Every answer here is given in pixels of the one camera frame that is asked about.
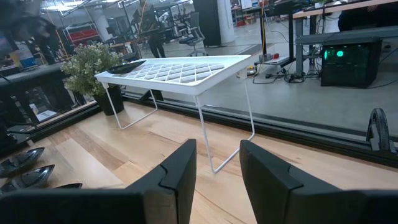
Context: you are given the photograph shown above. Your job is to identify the black ribbed cable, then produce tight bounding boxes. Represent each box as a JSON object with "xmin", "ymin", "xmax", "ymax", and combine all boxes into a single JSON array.
[{"xmin": 366, "ymin": 107, "xmax": 398, "ymax": 154}]

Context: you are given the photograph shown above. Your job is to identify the black aluminium table frame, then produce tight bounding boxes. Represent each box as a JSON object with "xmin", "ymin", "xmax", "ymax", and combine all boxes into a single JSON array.
[{"xmin": 0, "ymin": 93, "xmax": 398, "ymax": 169}]

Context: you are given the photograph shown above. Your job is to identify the black floor mat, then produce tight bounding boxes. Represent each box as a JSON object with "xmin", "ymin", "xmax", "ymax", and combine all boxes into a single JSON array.
[{"xmin": 238, "ymin": 42, "xmax": 276, "ymax": 57}]

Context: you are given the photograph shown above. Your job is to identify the grey metal bench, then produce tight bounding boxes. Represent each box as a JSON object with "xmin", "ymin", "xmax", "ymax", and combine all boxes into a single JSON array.
[{"xmin": 294, "ymin": 25, "xmax": 398, "ymax": 77}]

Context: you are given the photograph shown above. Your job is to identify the red tool cart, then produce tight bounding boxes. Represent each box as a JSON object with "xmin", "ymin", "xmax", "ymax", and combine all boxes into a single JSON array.
[{"xmin": 63, "ymin": 23, "xmax": 103, "ymax": 47}]

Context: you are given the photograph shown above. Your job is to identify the green plant in black pot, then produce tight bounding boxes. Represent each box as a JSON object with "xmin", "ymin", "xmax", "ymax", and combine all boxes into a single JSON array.
[{"xmin": 60, "ymin": 42, "xmax": 125, "ymax": 116}]

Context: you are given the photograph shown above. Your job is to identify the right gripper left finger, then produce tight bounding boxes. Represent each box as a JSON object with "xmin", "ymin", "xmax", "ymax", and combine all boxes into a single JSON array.
[{"xmin": 126, "ymin": 139, "xmax": 197, "ymax": 224}]

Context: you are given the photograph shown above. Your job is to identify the black leaf-shaped mini plate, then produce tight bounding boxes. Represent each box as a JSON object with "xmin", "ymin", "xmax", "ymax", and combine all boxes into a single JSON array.
[
  {"xmin": 53, "ymin": 182, "xmax": 83, "ymax": 190},
  {"xmin": 0, "ymin": 146, "xmax": 45, "ymax": 179},
  {"xmin": 0, "ymin": 164, "xmax": 56, "ymax": 195}
]

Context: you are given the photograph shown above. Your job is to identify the grey office chair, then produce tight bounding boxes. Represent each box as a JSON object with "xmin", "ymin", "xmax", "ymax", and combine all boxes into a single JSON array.
[{"xmin": 178, "ymin": 11, "xmax": 208, "ymax": 57}]

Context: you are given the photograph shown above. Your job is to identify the white lattice wire rack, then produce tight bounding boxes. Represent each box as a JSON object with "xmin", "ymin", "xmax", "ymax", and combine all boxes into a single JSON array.
[{"xmin": 95, "ymin": 55, "xmax": 256, "ymax": 174}]

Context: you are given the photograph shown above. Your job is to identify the large black bowl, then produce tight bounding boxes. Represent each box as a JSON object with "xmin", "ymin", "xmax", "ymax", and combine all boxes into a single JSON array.
[{"xmin": 106, "ymin": 60, "xmax": 147, "ymax": 75}]

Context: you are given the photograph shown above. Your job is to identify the black tall cabinet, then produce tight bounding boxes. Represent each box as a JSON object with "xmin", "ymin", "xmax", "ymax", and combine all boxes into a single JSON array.
[{"xmin": 192, "ymin": 0, "xmax": 223, "ymax": 47}]

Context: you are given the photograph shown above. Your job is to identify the person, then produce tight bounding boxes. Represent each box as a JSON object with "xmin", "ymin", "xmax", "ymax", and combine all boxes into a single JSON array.
[
  {"xmin": 136, "ymin": 0, "xmax": 167, "ymax": 59},
  {"xmin": 337, "ymin": 1, "xmax": 398, "ymax": 32}
]

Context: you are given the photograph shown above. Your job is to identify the black PC green lights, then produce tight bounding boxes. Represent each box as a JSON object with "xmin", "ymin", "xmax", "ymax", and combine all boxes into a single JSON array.
[{"xmin": 320, "ymin": 37, "xmax": 383, "ymax": 88}]

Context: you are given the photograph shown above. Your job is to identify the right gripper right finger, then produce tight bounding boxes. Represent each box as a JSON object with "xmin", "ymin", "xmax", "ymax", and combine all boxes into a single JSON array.
[{"xmin": 239, "ymin": 139, "xmax": 341, "ymax": 224}]

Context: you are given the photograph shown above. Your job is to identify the wooden top desk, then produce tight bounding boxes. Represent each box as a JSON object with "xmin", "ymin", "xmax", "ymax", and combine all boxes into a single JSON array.
[{"xmin": 292, "ymin": 0, "xmax": 398, "ymax": 19}]

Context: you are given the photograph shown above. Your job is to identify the black standing desk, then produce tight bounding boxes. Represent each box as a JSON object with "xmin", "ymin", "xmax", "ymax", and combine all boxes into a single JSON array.
[{"xmin": 256, "ymin": 0, "xmax": 315, "ymax": 68}]

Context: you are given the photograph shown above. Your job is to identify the white paper sign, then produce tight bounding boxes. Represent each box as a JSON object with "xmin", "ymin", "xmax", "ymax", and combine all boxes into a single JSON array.
[{"xmin": 34, "ymin": 109, "xmax": 59, "ymax": 123}]

